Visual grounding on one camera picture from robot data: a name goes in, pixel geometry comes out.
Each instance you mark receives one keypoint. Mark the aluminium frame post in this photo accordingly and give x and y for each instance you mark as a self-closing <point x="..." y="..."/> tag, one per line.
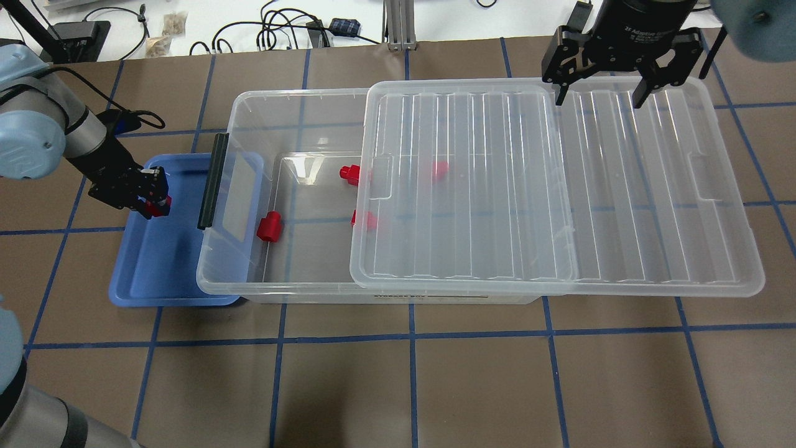
<point x="398" y="25"/>

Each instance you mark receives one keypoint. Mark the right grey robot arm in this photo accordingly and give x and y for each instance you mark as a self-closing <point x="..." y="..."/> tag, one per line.
<point x="761" y="30"/>

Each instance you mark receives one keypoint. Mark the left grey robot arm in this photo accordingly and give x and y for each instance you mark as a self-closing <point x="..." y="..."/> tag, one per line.
<point x="74" y="367"/>

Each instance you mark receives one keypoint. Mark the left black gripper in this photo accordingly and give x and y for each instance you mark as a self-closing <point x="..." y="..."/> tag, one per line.
<point x="99" y="166"/>

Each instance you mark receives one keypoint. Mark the black box latch handle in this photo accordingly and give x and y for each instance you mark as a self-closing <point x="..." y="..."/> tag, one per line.
<point x="213" y="181"/>

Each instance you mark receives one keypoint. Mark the clear plastic box lid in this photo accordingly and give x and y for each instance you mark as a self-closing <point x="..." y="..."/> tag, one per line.
<point x="591" y="197"/>

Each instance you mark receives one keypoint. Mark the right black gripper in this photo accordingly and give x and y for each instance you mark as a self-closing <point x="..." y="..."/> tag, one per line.
<point x="640" y="23"/>

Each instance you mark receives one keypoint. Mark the blue plastic tray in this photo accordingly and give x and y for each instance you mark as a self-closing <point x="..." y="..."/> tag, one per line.
<point x="157" y="261"/>

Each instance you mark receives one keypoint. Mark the black power adapter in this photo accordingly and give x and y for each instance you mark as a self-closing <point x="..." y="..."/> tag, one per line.
<point x="579" y="16"/>

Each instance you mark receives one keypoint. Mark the clear plastic storage box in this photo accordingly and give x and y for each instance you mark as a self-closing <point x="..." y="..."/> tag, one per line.
<point x="285" y="150"/>

